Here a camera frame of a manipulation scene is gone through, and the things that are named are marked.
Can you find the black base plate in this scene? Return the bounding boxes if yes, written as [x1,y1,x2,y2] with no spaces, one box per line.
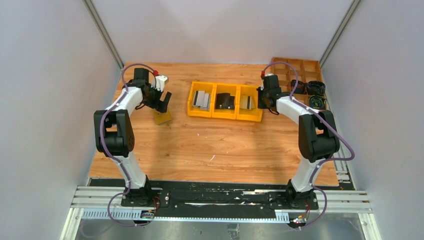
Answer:
[76,178,355,220]

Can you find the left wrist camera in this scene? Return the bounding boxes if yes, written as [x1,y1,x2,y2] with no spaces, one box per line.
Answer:
[154,75,169,92]

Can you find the black coiled strap right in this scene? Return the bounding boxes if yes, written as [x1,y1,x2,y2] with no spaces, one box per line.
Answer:
[305,80,327,96]

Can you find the black green coiled strap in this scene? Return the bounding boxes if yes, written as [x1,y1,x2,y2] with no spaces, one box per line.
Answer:
[309,95,327,110]

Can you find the aluminium frame rail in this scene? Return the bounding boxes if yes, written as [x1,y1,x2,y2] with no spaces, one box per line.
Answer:
[61,186,381,240]

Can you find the yellow three-compartment bin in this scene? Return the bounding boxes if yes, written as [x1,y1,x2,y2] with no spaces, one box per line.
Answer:
[187,81,263,122]

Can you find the grey cards in bin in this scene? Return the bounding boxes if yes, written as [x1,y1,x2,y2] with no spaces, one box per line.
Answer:
[239,95,255,110]
[192,90,211,111]

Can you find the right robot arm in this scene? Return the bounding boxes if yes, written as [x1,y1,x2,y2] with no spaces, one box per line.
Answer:
[257,73,340,209]

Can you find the grey cards in left bin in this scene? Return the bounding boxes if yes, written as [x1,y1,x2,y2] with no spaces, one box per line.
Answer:
[192,90,211,111]

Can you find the black coiled strap upper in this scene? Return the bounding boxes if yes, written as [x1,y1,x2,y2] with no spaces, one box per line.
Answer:
[290,79,306,95]

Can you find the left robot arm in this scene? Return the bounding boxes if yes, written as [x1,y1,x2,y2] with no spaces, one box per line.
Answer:
[93,63,172,207]

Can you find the grey cards in right bin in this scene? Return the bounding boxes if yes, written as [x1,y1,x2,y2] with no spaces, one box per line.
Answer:
[239,95,255,110]

